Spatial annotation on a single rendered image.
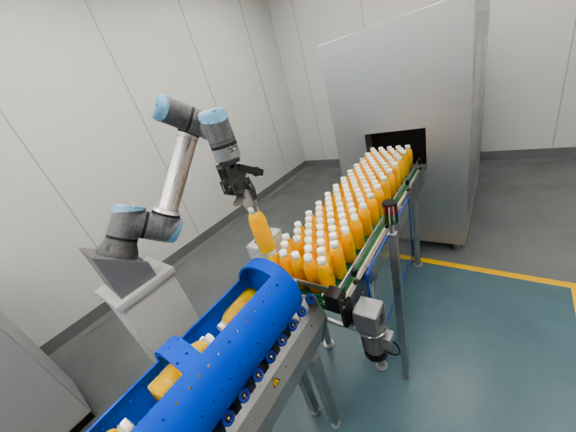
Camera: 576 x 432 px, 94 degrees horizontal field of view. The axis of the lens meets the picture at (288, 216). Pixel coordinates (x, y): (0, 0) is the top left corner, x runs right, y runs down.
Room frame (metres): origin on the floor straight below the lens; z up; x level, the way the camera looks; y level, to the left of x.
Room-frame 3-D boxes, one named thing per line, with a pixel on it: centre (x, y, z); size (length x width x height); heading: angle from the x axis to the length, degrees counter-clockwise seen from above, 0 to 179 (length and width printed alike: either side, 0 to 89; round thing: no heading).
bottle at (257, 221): (0.95, 0.12, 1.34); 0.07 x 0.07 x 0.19
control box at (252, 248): (1.31, 0.17, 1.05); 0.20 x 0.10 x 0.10; 138
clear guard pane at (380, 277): (1.25, -0.54, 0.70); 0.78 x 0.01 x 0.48; 138
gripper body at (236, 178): (0.94, 0.14, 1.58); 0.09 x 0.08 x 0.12; 132
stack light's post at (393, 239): (1.01, -0.44, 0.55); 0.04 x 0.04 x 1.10; 48
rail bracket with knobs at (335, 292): (0.86, -0.09, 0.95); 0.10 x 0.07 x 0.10; 48
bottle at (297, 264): (1.07, 0.02, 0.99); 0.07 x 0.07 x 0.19
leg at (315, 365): (0.87, 0.08, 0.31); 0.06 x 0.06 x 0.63; 48
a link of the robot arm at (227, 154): (0.94, 0.14, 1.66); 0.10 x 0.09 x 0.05; 42
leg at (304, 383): (0.96, 0.19, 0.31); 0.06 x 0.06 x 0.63; 48
